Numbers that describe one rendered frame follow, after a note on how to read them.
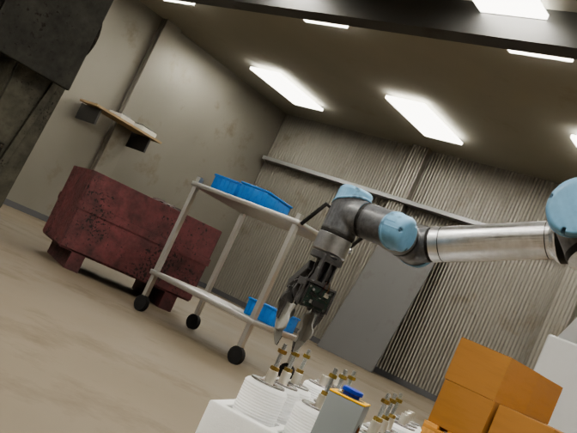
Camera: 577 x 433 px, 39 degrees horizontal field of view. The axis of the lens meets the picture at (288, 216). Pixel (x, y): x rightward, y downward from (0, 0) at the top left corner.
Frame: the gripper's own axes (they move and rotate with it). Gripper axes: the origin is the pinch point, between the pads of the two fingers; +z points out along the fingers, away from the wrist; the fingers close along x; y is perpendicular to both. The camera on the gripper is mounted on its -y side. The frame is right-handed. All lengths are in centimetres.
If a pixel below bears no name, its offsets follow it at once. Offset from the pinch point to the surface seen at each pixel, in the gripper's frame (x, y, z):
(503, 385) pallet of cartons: 197, -251, -14
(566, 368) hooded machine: 349, -432, -50
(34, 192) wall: -134, -983, 6
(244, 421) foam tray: -3.2, 7.7, 17.1
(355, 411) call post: 8.6, 29.3, 4.7
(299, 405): 5.8, 8.0, 10.1
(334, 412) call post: 5.7, 27.7, 6.4
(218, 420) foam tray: -7.5, 5.3, 19.3
